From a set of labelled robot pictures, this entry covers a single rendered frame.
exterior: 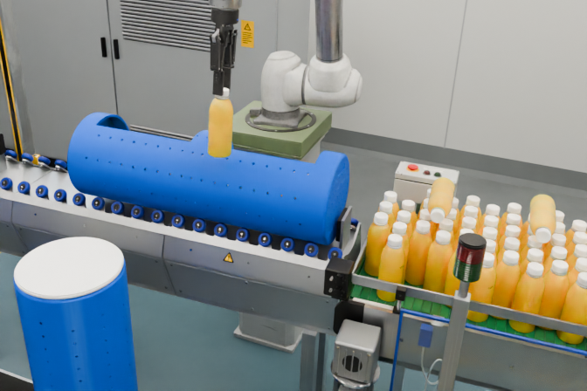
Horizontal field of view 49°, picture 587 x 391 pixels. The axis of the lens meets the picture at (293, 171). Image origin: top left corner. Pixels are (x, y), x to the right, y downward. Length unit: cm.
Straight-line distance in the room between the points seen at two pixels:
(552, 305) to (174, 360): 174
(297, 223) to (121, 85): 243
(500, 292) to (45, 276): 120
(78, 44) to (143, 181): 228
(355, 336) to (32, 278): 86
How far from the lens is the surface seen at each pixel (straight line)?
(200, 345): 308
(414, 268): 193
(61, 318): 175
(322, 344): 237
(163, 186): 202
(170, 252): 215
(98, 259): 183
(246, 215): 194
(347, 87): 245
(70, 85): 438
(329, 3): 232
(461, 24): 455
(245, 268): 205
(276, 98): 251
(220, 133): 184
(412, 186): 217
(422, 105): 474
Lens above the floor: 204
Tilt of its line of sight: 26 degrees down
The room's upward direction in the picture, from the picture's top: 2 degrees clockwise
